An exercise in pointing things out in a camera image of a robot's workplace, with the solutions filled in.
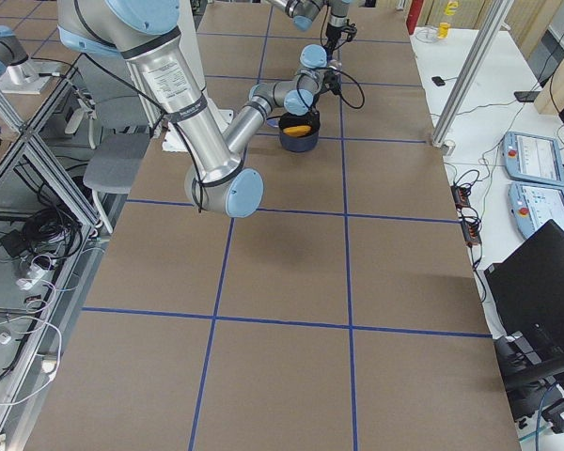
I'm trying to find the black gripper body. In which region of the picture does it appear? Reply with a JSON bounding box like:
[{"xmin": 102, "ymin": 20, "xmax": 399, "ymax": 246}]
[
  {"xmin": 307, "ymin": 108, "xmax": 321, "ymax": 128},
  {"xmin": 323, "ymin": 25, "xmax": 357, "ymax": 59}
]

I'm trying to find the yellow plastic corn cob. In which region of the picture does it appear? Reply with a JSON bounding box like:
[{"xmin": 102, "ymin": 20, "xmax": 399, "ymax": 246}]
[{"xmin": 282, "ymin": 125, "xmax": 311, "ymax": 137}]

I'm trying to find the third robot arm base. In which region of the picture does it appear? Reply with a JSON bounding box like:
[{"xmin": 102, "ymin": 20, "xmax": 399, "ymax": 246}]
[{"xmin": 0, "ymin": 25, "xmax": 52, "ymax": 95}]

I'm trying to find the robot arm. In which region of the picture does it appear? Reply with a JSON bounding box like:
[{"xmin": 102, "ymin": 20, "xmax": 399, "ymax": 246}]
[
  {"xmin": 57, "ymin": 1, "xmax": 333, "ymax": 218},
  {"xmin": 269, "ymin": 0, "xmax": 357, "ymax": 59}
]

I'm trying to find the dark blue saucepan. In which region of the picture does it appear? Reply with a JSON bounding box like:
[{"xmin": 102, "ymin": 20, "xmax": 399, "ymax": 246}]
[{"xmin": 267, "ymin": 112, "xmax": 321, "ymax": 153}]

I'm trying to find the yellow cup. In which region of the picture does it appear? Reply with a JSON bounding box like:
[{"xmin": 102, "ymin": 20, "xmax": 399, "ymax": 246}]
[{"xmin": 437, "ymin": 22, "xmax": 451, "ymax": 39}]

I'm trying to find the small black square device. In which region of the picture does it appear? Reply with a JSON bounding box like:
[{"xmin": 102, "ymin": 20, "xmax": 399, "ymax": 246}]
[{"xmin": 431, "ymin": 76, "xmax": 446, "ymax": 86}]

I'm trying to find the white desk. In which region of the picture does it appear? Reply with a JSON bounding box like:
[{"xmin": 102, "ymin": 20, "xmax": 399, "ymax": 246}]
[{"xmin": 408, "ymin": 25, "xmax": 564, "ymax": 451}]

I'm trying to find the black power strip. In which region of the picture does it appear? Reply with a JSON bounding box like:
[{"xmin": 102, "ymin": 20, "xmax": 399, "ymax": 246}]
[{"xmin": 450, "ymin": 184, "xmax": 482, "ymax": 248}]

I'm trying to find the grey office chair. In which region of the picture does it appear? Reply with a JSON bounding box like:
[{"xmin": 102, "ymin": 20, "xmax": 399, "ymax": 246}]
[{"xmin": 83, "ymin": 93, "xmax": 151, "ymax": 234}]

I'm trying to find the far blue teach pendant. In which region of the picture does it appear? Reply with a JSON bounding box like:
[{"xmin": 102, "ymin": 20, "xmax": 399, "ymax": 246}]
[{"xmin": 501, "ymin": 131, "xmax": 564, "ymax": 187}]

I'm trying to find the blue teach pendant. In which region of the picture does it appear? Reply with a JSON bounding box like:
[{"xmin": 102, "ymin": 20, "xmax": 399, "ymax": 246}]
[
  {"xmin": 501, "ymin": 131, "xmax": 564, "ymax": 187},
  {"xmin": 509, "ymin": 181, "xmax": 564, "ymax": 239}
]

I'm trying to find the near blue teach pendant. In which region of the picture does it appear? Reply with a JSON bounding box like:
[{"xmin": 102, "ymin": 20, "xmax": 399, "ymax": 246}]
[{"xmin": 509, "ymin": 181, "xmax": 564, "ymax": 239}]

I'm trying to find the black laptop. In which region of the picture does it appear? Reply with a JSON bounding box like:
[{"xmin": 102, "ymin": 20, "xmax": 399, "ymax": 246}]
[{"xmin": 484, "ymin": 220, "xmax": 564, "ymax": 350}]

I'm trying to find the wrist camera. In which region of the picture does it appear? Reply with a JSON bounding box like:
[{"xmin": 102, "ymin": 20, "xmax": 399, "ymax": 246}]
[{"xmin": 326, "ymin": 74, "xmax": 341, "ymax": 96}]

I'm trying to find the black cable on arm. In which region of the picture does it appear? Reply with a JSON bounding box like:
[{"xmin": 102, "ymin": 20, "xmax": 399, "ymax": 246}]
[{"xmin": 70, "ymin": 54, "xmax": 367, "ymax": 215}]

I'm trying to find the aluminium frame post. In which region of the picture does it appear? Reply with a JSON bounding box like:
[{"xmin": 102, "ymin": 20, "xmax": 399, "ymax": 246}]
[{"xmin": 431, "ymin": 0, "xmax": 514, "ymax": 156}]

